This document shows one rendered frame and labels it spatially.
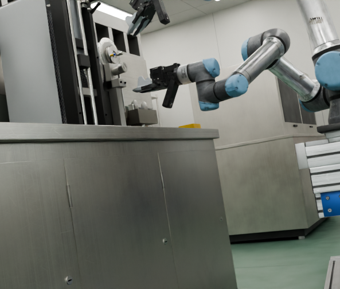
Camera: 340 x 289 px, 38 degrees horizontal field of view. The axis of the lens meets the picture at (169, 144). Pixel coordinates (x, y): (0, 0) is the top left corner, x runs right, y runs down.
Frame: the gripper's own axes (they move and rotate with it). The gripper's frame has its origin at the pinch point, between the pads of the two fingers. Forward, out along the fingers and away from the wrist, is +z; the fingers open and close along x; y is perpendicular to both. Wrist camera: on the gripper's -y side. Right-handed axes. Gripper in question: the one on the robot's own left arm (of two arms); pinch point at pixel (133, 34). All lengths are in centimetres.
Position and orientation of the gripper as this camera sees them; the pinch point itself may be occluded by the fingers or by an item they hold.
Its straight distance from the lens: 203.4
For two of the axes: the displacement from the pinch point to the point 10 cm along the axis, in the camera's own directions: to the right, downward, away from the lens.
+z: -5.7, 7.6, 3.1
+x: -4.6, 0.2, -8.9
